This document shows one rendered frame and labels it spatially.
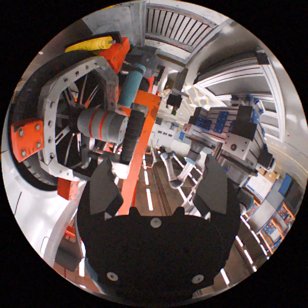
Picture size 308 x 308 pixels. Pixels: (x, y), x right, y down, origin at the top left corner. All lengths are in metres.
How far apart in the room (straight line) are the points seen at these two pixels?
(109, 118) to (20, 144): 0.31
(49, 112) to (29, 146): 0.09
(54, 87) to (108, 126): 0.23
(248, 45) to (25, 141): 1.05
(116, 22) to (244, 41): 0.76
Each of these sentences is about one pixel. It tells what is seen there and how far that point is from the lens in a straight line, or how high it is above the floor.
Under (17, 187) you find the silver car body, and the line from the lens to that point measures 0.52.
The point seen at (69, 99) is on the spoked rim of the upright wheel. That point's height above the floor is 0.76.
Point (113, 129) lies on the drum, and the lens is 0.36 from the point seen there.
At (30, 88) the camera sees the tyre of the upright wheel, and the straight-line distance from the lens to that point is 0.34.
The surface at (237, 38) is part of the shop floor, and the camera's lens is 0.87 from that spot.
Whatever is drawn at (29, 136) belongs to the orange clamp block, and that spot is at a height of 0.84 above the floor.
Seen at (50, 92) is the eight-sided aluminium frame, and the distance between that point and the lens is 0.27.
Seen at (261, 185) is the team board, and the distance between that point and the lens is 6.08.
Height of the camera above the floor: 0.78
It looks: 18 degrees up
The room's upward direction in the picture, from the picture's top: 161 degrees counter-clockwise
